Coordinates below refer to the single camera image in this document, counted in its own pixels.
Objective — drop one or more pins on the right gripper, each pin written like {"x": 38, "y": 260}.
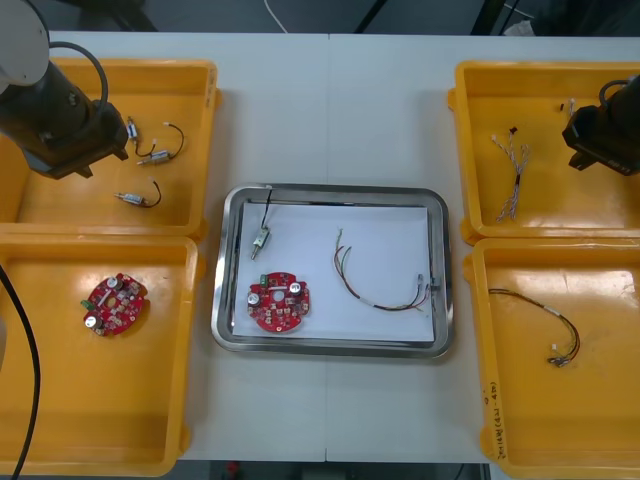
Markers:
{"x": 607, "y": 140}

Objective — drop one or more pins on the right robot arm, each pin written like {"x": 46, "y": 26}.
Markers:
{"x": 627, "y": 100}

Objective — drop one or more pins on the steel tray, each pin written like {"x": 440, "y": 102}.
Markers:
{"x": 222, "y": 280}

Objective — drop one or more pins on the white sheet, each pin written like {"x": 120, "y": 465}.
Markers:
{"x": 310, "y": 235}

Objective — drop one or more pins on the black furniture leg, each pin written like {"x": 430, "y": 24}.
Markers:
{"x": 482, "y": 17}
{"x": 380, "y": 15}

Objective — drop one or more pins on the round red circuit board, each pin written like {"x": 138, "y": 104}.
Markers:
{"x": 125, "y": 320}
{"x": 287, "y": 320}

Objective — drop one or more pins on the black chair base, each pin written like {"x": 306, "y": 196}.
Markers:
{"x": 125, "y": 20}

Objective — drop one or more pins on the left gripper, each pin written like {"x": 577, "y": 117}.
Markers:
{"x": 80, "y": 142}

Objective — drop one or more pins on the yellow-orange plastic bin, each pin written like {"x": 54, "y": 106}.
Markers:
{"x": 190, "y": 100}
{"x": 550, "y": 425}
{"x": 150, "y": 400}
{"x": 500, "y": 90}

